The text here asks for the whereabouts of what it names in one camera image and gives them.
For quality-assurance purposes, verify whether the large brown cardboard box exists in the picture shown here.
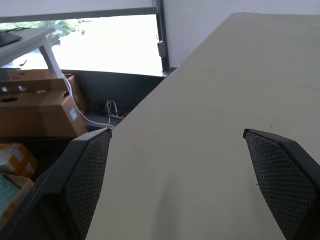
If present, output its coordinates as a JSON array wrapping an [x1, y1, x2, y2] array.
[[0, 78, 89, 139]]

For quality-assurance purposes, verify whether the brown cardboard box behind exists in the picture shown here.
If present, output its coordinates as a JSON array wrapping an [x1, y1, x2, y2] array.
[[5, 68, 88, 115]]

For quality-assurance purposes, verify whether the black laptop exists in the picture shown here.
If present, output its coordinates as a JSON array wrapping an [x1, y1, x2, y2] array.
[[0, 30, 23, 48]]

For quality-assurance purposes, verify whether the white cable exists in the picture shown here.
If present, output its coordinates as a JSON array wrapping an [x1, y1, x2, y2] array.
[[61, 72, 131, 130]]

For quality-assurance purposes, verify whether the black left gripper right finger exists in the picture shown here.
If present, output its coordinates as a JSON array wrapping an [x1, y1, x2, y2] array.
[[242, 128, 320, 240]]

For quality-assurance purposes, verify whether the yellow taped cardboard box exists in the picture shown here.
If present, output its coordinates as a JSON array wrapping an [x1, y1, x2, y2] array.
[[0, 142, 39, 179]]

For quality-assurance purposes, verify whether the window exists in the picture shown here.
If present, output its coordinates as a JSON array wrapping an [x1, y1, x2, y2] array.
[[0, 6, 171, 77]]

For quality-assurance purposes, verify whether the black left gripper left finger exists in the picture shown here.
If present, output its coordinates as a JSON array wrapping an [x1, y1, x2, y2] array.
[[0, 127, 113, 240]]

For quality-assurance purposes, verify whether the white side table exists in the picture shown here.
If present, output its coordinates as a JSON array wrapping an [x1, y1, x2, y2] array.
[[0, 26, 65, 79]]

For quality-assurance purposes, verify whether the open box with teal contents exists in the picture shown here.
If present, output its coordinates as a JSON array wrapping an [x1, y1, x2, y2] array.
[[0, 172, 35, 229]]

